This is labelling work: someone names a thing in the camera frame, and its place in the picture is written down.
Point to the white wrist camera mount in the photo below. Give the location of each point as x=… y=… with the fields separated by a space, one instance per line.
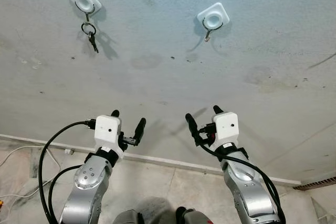
x=107 y=129
x=227 y=127

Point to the white baseboard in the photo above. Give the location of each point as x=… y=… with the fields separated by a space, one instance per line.
x=157 y=160

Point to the brown floor grille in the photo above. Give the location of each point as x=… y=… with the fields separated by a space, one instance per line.
x=315 y=183

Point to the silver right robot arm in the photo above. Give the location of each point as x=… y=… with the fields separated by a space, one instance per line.
x=252 y=187

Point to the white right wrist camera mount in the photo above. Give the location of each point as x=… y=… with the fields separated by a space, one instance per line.
x=227 y=127

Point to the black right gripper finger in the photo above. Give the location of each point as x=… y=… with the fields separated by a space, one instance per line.
x=217 y=109
x=193 y=124

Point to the grey robot right leg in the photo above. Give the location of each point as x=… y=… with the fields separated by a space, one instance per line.
x=194 y=217

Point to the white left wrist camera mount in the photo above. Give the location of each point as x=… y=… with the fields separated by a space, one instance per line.
x=107 y=129

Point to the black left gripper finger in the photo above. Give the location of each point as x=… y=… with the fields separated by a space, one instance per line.
x=115 y=113
x=140 y=129

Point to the grey robot leg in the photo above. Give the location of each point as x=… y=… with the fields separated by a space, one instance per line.
x=128 y=217
x=194 y=217

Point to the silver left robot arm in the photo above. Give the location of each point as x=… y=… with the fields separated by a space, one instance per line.
x=89 y=182

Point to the grey robot left leg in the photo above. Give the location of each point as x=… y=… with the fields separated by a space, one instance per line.
x=128 y=217

